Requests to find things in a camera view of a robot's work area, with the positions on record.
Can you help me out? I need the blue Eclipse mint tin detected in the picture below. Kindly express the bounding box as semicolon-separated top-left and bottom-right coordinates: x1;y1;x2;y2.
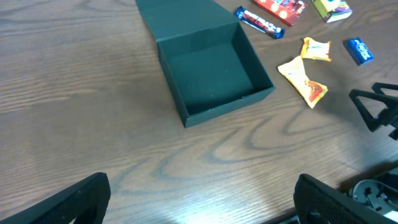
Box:
343;37;374;65

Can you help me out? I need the green Pretz box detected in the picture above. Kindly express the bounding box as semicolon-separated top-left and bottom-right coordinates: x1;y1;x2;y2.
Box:
312;0;353;23

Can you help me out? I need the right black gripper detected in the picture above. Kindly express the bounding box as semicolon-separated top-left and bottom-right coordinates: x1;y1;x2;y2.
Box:
348;82;398;141

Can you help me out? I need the Dairy Milk chocolate bar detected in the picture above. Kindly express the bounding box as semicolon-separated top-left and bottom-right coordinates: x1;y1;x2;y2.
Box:
234;6;285;39

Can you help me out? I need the red Hello Panda box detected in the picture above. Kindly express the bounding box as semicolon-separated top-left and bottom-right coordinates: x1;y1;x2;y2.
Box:
251;0;307;27

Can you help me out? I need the black gift box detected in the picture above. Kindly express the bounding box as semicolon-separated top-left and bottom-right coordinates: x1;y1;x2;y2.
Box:
136;0;275;128

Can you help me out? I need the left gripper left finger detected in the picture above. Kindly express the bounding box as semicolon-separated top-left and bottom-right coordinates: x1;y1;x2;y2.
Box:
1;172;111;224

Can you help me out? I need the long yellow Julie's snack packet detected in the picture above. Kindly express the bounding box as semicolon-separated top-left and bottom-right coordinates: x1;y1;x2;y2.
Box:
277;56;328;108

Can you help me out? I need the small yellow lemon snack packet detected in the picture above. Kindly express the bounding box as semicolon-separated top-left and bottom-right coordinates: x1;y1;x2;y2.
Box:
300;37;332;62

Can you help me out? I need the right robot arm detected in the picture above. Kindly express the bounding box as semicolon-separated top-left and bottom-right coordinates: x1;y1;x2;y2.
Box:
349;83;397;223

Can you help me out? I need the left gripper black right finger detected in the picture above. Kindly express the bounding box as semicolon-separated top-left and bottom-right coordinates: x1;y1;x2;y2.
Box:
294;174;394;224

